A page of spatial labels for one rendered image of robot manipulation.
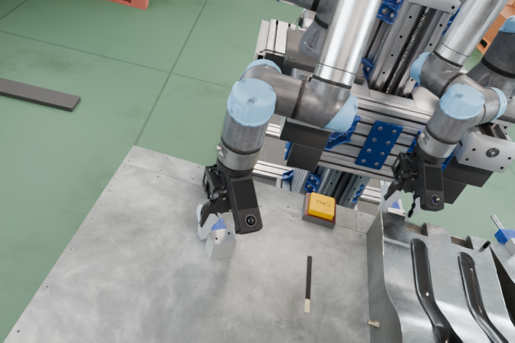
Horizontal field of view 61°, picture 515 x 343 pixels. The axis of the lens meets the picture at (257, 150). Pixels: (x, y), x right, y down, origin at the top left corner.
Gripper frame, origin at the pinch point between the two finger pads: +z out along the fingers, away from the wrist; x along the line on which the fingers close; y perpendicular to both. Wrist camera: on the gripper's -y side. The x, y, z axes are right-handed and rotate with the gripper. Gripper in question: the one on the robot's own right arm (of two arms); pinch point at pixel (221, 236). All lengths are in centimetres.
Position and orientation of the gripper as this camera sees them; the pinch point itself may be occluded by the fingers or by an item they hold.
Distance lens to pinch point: 93.0
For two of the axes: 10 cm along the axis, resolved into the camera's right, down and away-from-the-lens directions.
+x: -9.1, 0.7, -4.1
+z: -2.3, 7.5, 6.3
